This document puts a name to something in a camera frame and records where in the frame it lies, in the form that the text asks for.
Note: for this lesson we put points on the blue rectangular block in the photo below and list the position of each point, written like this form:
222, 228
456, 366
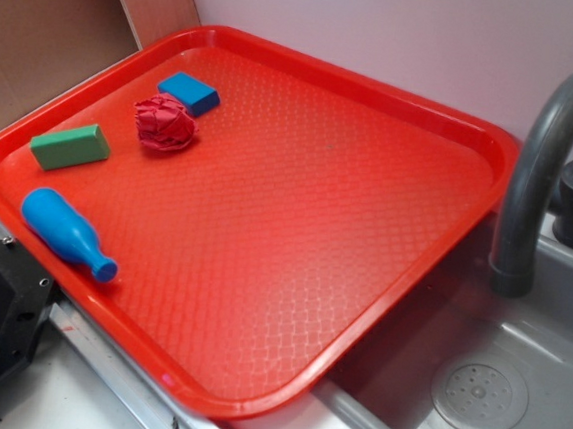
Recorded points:
197, 97

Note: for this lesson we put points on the green rectangular block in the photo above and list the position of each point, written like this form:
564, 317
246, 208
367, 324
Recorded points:
70, 147

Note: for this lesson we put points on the red plastic tray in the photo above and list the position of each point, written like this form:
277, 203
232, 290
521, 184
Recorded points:
309, 203

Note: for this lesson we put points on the red crumpled paper ball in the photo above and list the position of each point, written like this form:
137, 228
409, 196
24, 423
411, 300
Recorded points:
163, 124

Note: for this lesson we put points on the blue plastic toy bottle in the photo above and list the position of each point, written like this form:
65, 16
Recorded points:
67, 233

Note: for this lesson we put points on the grey plastic sink basin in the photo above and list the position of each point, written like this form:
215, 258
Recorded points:
454, 355

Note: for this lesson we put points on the round sink drain cover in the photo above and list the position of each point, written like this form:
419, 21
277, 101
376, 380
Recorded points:
479, 394

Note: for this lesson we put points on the grey curved faucet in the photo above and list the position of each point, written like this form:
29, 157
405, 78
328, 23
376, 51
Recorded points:
542, 182

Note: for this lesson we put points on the brown cardboard panel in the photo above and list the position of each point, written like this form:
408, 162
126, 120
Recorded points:
50, 46

